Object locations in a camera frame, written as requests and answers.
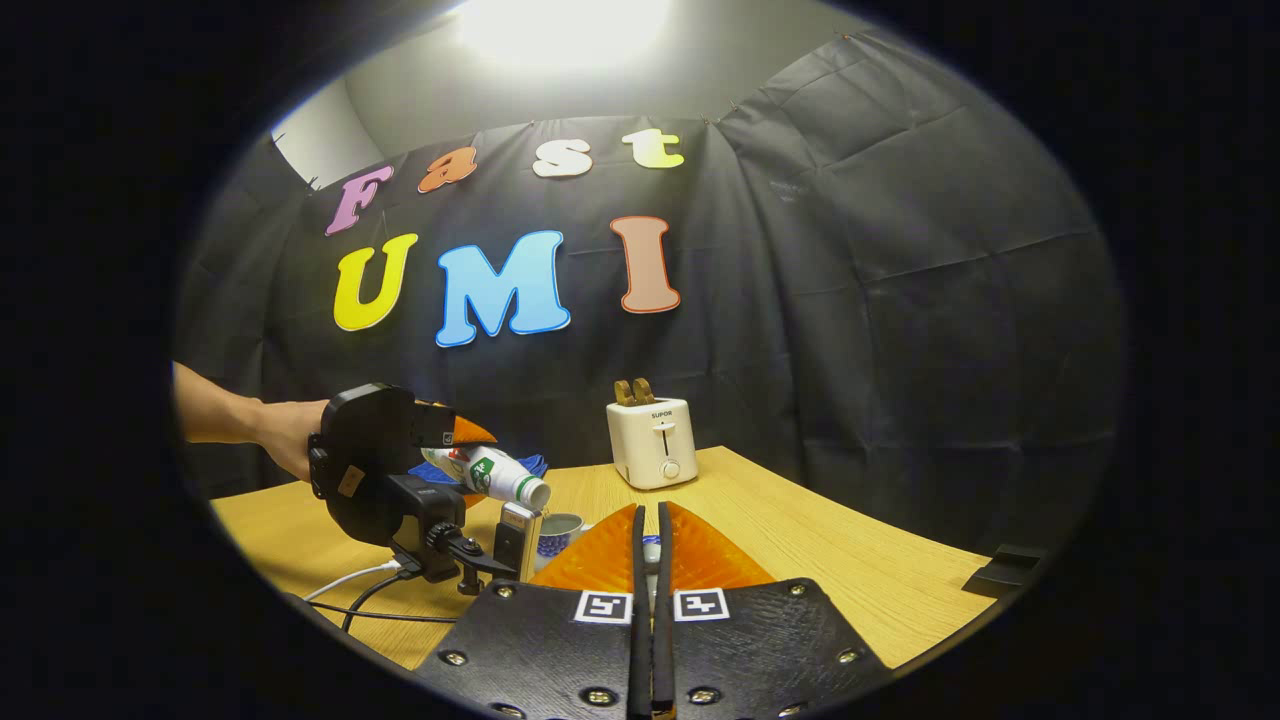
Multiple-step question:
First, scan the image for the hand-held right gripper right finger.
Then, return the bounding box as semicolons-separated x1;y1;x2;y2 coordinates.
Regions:
652;503;891;720

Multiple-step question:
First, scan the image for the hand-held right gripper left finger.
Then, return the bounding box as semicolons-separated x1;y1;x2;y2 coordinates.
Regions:
415;503;652;720

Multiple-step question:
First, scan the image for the white water bottle green label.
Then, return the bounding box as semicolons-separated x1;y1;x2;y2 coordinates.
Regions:
420;445;553;513

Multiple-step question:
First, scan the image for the white blue teacup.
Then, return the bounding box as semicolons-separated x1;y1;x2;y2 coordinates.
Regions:
537;513;587;559

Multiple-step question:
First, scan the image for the blue folded towel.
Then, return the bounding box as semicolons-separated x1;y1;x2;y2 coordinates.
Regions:
408;453;549;491

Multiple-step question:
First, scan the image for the white toaster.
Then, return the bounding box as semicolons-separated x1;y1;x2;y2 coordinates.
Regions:
606;397;700;491

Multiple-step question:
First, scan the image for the black block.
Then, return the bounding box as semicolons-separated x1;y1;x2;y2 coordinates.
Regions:
962;545;1046;599

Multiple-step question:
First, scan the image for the black backdrop cloth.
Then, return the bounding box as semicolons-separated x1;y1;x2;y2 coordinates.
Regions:
175;30;1126;556

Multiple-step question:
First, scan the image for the ceiling light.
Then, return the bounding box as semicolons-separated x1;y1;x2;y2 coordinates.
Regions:
455;0;676;71

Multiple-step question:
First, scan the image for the white cable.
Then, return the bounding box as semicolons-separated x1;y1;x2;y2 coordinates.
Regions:
303;562;403;603

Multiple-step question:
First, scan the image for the black cable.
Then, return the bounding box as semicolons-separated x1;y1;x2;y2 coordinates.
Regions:
340;572;459;634

